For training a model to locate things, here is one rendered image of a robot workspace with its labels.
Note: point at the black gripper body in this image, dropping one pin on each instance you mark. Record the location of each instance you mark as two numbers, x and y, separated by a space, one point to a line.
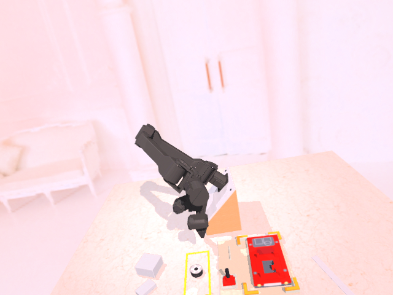
198 220

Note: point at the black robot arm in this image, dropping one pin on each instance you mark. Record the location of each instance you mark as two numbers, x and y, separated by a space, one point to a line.
174 164

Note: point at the black and white toy wheel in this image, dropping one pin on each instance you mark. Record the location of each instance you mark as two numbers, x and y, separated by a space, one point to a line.
196 270

